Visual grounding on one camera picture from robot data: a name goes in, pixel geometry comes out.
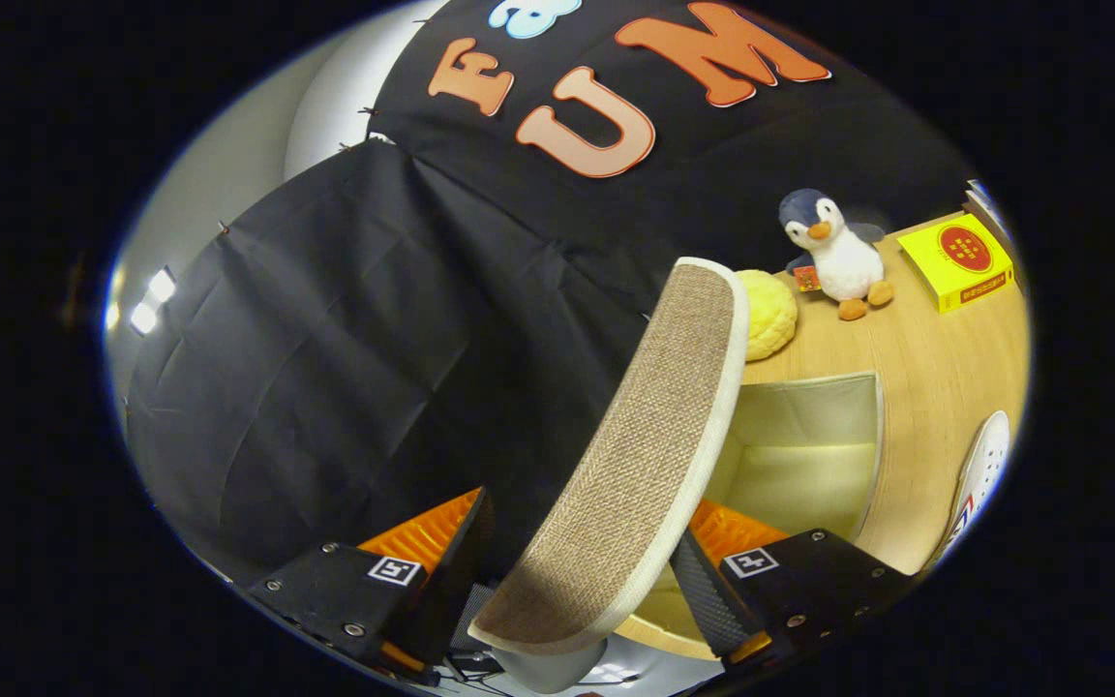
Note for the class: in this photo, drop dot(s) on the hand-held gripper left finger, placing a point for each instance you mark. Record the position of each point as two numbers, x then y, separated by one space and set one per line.
456 590

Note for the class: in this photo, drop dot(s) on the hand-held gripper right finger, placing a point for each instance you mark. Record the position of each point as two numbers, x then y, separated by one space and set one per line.
712 600

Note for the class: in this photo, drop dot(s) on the brown woven storage box lid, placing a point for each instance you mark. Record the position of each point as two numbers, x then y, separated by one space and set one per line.
635 465

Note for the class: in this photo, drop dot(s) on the beige fabric storage box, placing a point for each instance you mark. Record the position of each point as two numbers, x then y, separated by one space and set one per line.
799 455

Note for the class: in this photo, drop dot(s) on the white striped canvas shoe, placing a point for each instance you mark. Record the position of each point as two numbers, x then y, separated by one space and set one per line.
983 465

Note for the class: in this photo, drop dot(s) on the yellow round plush bun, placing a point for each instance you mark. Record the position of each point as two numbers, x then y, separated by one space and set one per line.
770 310

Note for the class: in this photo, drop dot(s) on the small red card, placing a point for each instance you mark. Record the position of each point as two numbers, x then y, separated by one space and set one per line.
807 279

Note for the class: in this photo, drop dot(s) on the penguin plush toy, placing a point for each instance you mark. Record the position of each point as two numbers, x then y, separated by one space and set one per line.
843 261

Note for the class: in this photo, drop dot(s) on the ceiling light panel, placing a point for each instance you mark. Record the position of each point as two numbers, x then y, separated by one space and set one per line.
163 285
142 318

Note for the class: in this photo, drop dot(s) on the yellow book with red circle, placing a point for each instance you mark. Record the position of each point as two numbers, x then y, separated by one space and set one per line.
954 257

